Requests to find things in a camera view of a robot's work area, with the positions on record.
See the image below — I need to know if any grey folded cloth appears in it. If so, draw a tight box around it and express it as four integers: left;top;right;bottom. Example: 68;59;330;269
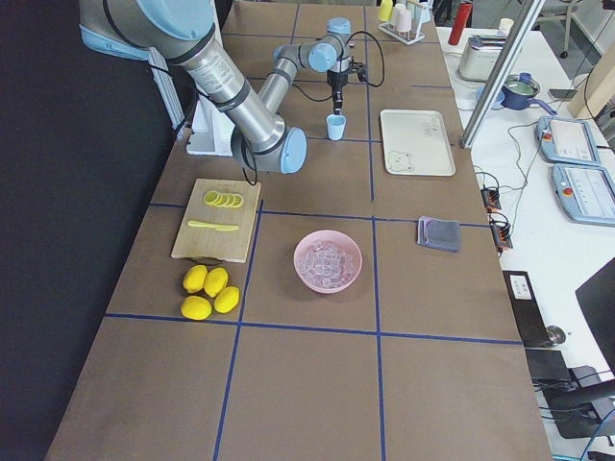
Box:
417;216;461;253

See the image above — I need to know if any blue bowl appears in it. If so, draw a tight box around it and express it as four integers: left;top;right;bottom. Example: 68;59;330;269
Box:
475;85;506;111

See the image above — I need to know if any teach pendant tablet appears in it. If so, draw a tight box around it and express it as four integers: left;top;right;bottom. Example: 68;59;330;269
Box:
536;115;602;166
552;163;614;227

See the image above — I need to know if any bamboo cutting board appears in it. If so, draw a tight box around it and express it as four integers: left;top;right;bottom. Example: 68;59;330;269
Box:
171;179;260;263

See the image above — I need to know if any yellow plastic knife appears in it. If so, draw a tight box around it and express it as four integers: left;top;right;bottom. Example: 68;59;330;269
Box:
186;220;239;231

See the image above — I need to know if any aluminium frame post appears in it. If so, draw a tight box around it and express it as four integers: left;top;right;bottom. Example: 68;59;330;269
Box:
460;0;545;149

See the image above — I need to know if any pink cup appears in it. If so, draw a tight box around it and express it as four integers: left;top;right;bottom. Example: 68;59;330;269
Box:
395;9;412;35

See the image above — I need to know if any yellow cup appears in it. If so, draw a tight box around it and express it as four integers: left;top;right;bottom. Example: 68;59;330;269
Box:
378;0;393;22

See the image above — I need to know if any lemon slices row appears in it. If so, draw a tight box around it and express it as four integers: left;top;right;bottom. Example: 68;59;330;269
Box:
203;190;244;208

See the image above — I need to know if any blue saucepan with lid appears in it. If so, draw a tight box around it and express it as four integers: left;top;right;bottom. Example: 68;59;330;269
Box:
502;72;556;115

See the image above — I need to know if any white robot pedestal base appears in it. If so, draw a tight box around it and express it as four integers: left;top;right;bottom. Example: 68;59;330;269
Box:
186;96;234;157

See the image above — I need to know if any light blue plastic cup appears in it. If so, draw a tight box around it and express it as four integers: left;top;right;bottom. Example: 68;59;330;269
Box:
326;114;347;141

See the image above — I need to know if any cream bear serving tray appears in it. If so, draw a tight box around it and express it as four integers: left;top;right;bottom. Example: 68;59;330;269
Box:
380;109;455;177

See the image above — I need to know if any orange power strip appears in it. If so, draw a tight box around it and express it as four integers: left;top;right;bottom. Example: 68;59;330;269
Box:
488;212;513;254
480;187;502;212

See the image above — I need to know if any black monitor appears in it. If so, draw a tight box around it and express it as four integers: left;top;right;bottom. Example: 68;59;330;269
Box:
576;259;615;370

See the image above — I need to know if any red bottle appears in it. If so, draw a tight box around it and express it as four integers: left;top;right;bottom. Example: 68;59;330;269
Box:
448;0;473;45

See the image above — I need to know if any white cup rack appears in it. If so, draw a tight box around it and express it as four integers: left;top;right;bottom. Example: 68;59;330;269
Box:
378;0;433;45

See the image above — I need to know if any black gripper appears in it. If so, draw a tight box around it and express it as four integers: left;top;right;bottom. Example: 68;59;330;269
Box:
327;58;351;115

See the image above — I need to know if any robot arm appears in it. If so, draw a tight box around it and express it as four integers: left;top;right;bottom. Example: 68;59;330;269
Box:
79;0;351;174

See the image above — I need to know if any yellow lemon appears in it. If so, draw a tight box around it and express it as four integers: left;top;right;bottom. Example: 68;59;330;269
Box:
183;264;209;294
203;267;229;298
180;296;212;321
213;286;240;314

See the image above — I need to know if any pink bowl of ice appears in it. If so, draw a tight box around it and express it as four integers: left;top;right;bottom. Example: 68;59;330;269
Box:
293;230;362;294

